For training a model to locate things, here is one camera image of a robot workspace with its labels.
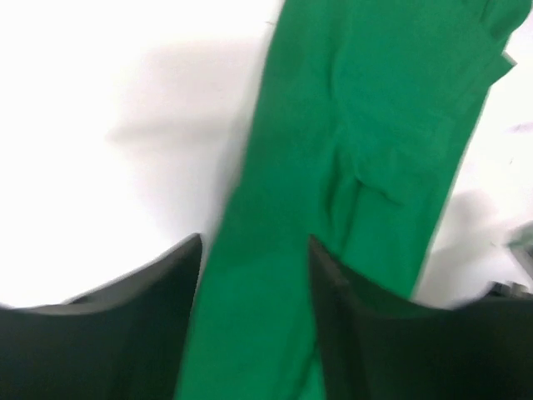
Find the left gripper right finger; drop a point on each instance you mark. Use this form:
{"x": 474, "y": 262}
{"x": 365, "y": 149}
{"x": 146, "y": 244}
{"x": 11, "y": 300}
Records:
{"x": 377, "y": 345}

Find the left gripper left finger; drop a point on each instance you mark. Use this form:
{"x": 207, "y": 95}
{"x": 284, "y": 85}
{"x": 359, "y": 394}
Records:
{"x": 121, "y": 341}

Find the green t-shirt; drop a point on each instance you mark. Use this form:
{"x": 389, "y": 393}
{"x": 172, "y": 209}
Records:
{"x": 363, "y": 116}

